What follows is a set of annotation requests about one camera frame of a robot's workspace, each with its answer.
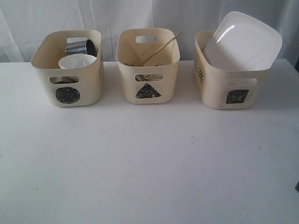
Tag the wooden chopstick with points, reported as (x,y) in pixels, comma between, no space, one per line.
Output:
(158,50)

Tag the white ceramic bowl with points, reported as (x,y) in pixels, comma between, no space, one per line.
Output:
(76,61)

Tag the white square plate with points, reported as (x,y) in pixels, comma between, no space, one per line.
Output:
(243,43)

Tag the steel fork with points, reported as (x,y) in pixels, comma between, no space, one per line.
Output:
(148,77)

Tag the cream bin with triangle mark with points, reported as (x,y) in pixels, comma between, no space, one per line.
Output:
(134,46)

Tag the cream bin with square mark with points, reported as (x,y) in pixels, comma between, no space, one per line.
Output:
(221,89)

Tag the cream bin with circle mark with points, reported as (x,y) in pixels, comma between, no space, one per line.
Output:
(89,79)

